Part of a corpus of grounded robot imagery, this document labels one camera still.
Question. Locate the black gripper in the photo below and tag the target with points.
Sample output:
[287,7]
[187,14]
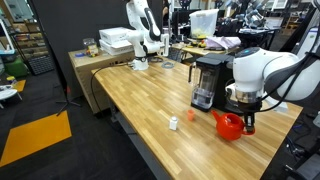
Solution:
[248,110]

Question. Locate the white idle robot arm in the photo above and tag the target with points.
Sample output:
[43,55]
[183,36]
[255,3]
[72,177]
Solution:
[145,37]

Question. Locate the white working robot arm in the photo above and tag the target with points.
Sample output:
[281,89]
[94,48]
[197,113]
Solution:
[259,73]

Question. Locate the black Keurig coffee maker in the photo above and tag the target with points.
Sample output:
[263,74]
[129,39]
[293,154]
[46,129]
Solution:
[209,75]

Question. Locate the small orange cup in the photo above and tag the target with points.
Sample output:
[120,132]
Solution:
[190,115]

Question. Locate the small white bottle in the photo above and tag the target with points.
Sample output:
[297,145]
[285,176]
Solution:
[173,123]

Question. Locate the white-legged wooden side desk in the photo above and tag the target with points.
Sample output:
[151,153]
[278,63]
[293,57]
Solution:
[190,54]

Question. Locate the clear plastic storage bin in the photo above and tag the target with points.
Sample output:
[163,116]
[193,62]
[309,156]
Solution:
[203,23]

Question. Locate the stacked white boxes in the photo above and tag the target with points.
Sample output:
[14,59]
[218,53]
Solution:
[114,41]

